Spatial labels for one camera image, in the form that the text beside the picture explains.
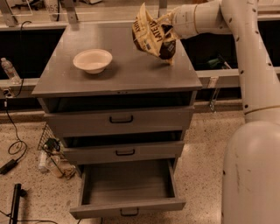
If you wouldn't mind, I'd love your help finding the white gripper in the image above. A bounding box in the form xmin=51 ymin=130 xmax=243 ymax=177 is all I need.
xmin=157 ymin=4 xmax=198 ymax=65

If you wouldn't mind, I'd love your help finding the brown chip bag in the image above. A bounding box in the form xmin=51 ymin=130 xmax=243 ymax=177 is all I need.
xmin=132 ymin=3 xmax=175 ymax=63

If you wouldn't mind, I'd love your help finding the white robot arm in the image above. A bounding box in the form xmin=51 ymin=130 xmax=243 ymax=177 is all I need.
xmin=158 ymin=0 xmax=280 ymax=224

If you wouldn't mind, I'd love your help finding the grey drawer cabinet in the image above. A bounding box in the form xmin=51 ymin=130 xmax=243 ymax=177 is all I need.
xmin=31 ymin=20 xmax=203 ymax=165

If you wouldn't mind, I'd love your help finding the grey top drawer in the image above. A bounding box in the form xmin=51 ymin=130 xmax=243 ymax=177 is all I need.
xmin=45 ymin=107 xmax=193 ymax=137

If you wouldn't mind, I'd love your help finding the grey drawer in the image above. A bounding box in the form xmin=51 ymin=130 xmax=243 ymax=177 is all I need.
xmin=64 ymin=141 xmax=184 ymax=165
xmin=70 ymin=159 xmax=186 ymax=220
xmin=45 ymin=107 xmax=193 ymax=137

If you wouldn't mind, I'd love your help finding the grey middle drawer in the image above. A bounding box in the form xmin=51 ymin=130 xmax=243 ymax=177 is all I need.
xmin=64 ymin=141 xmax=184 ymax=165

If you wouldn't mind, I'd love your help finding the grey bottom drawer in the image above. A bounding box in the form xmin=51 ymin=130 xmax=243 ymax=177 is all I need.
xmin=70 ymin=159 xmax=186 ymax=220

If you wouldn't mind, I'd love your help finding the white bowl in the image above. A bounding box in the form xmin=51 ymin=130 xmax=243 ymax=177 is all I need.
xmin=73 ymin=49 xmax=113 ymax=74

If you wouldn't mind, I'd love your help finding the clear plastic water bottle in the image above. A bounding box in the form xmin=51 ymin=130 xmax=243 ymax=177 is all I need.
xmin=1 ymin=58 xmax=22 ymax=85

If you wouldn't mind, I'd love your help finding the clear bottle on floor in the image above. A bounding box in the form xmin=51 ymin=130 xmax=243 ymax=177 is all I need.
xmin=38 ymin=150 xmax=47 ymax=173

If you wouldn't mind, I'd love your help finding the black power adapter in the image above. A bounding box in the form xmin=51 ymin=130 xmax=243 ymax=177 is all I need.
xmin=0 ymin=159 xmax=18 ymax=175

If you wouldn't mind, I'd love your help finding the black stand bar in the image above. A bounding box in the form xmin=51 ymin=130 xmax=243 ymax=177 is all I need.
xmin=9 ymin=184 xmax=27 ymax=224

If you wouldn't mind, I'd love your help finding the green handled tool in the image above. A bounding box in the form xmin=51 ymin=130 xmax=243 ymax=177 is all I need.
xmin=207 ymin=54 xmax=231 ymax=69

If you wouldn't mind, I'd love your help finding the wire mesh basket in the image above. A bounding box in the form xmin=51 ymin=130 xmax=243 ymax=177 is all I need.
xmin=38 ymin=124 xmax=62 ymax=155

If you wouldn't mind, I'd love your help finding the black power cable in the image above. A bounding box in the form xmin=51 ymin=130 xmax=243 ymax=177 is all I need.
xmin=3 ymin=20 xmax=32 ymax=162

